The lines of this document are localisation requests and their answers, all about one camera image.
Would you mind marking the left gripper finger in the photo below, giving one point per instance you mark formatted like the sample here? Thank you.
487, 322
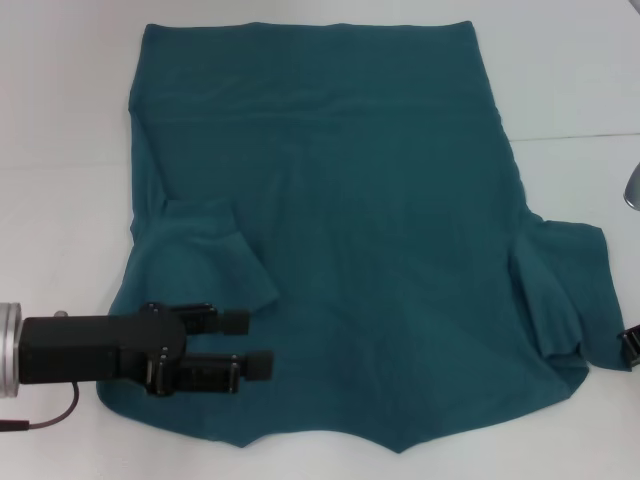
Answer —
260, 365

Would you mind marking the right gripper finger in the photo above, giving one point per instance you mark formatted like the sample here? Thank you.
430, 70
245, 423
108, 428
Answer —
631, 347

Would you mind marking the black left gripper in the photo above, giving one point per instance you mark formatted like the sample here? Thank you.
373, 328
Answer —
90, 350

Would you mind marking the teal blue t-shirt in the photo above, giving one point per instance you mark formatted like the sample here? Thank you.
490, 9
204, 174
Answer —
350, 175

